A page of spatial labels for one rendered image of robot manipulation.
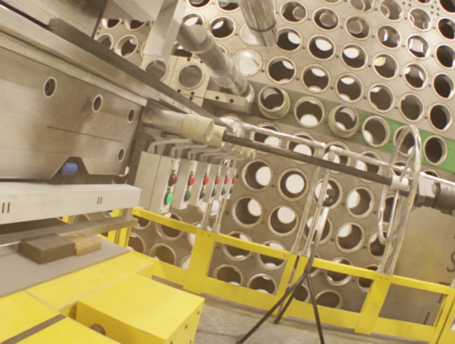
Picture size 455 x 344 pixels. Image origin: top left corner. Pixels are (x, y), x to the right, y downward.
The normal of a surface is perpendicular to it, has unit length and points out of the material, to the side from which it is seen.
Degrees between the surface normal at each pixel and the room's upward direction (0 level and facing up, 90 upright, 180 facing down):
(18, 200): 90
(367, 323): 90
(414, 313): 90
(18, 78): 90
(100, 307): 0
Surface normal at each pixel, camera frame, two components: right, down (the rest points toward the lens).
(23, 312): 0.25, -0.97
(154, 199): -0.22, -0.03
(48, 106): 0.94, 0.25
